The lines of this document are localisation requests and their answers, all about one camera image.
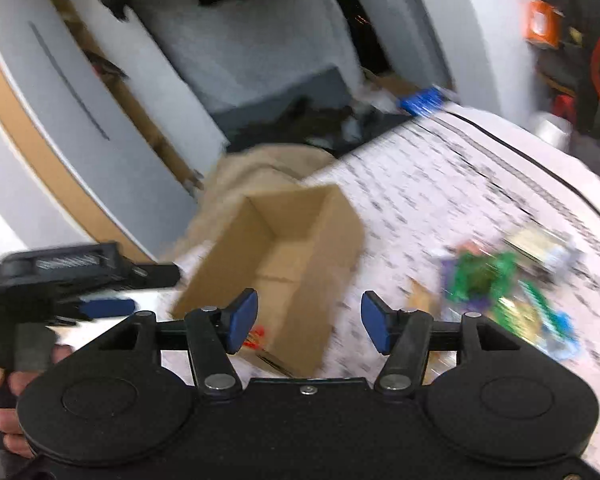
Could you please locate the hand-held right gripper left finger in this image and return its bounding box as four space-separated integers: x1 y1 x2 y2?
97 288 259 396

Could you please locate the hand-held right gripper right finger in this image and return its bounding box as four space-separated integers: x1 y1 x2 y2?
360 290 523 395

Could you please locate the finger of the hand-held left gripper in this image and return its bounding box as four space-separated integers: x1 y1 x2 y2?
120 262 182 291
55 297 137 325

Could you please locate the red and orange snack packet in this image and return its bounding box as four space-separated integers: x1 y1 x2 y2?
242 325 268 353

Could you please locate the brown snack packet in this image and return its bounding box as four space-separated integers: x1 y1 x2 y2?
405 280 443 318

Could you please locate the brown cardboard box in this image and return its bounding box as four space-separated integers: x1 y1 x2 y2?
170 183 366 378

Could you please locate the green and yellow snack packet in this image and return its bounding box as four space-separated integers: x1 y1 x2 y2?
495 280 551 341

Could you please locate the cream snack packet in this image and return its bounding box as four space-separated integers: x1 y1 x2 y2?
505 227 578 281

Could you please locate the light blue snack packet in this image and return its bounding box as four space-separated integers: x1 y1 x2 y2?
540 310 581 363

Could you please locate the person's left hand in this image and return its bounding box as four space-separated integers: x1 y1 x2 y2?
0 342 76 458

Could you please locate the white printed blanket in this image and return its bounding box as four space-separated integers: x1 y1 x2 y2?
172 102 600 480

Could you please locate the beige coat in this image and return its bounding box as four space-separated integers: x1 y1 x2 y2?
172 142 338 261

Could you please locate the white wooden cabinet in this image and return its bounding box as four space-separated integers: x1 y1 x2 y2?
0 0 231 261

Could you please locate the dark clothes pile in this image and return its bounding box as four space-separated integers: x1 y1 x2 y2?
230 95 411 156

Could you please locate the white plastic bag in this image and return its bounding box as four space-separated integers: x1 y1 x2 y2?
360 85 401 111

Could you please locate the shiny blue packet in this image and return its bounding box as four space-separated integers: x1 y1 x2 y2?
397 87 448 118

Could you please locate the brown cardboard piece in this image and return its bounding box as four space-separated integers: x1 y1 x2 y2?
365 72 416 98

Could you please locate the grey padded furniture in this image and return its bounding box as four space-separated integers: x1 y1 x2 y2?
130 0 366 131

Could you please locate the grey round container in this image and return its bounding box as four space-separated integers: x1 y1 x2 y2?
532 112 573 151

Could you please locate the orange tissue box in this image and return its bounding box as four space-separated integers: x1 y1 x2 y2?
525 0 563 48

